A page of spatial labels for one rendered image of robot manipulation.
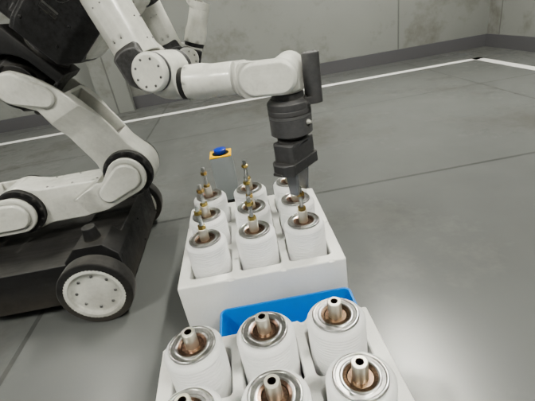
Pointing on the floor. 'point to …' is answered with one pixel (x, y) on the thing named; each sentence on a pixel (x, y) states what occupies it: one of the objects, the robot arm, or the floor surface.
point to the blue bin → (229, 325)
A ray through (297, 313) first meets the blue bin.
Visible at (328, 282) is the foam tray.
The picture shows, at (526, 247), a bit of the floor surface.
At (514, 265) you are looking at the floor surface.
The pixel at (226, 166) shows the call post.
